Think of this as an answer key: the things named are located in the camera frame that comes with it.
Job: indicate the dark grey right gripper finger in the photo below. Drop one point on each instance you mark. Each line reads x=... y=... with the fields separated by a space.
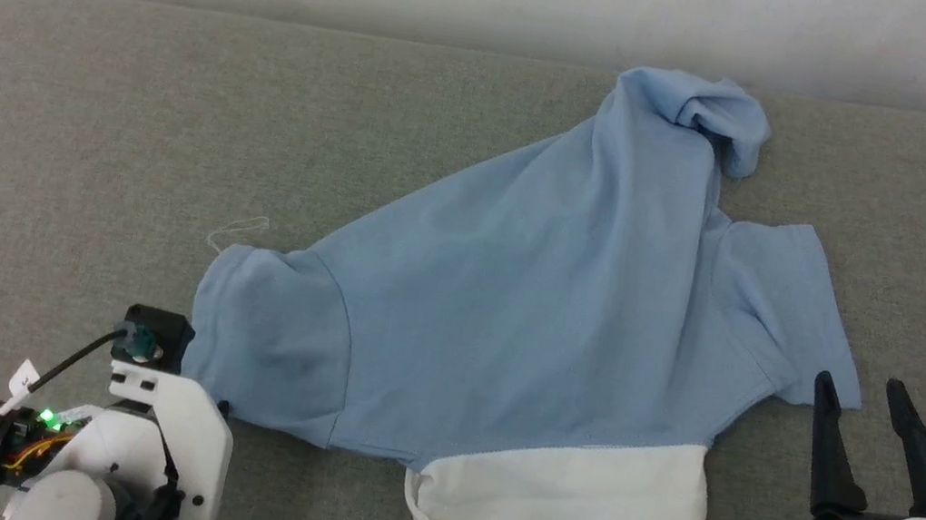
x=920 y=457
x=833 y=453

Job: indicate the light blue polo shirt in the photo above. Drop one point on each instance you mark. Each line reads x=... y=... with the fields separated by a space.
x=529 y=307

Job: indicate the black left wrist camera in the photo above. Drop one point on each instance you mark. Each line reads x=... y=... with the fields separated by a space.
x=160 y=336

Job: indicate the loose white thread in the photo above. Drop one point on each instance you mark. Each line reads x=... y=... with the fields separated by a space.
x=243 y=224

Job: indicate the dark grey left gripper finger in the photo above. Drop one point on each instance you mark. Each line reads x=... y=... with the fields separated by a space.
x=223 y=409

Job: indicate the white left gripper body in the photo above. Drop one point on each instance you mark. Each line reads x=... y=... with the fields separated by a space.
x=191 y=449

